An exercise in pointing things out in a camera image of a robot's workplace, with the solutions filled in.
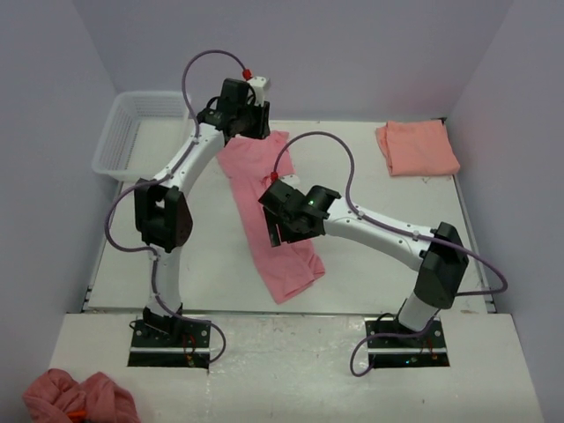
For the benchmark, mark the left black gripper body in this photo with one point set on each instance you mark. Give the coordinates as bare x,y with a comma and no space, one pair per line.
254,121

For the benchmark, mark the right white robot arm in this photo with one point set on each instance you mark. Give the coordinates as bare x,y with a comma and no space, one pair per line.
436,254

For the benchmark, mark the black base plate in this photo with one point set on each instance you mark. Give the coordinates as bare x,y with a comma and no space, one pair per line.
186,346
429,351

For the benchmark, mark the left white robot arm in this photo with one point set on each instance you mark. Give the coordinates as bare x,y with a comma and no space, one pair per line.
162,214

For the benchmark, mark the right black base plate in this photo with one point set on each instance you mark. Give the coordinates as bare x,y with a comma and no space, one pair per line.
429,351

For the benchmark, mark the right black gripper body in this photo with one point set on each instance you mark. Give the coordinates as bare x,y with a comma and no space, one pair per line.
283,230

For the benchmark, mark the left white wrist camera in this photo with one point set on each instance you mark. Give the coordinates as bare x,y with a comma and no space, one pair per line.
259,86

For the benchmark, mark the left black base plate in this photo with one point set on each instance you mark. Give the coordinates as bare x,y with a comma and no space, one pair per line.
186,346

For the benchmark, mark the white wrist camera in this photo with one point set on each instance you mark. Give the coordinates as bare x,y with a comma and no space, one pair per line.
259,86
291,179

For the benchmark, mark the crumpled salmon shirt pile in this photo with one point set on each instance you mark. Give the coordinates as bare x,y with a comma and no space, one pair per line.
56,396

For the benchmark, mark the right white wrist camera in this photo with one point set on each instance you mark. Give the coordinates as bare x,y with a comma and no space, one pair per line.
291,179

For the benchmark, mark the white plastic basket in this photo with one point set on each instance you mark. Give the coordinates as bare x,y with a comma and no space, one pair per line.
143,132

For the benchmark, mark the folded salmon t shirt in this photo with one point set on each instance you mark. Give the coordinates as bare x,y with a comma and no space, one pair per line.
417,148

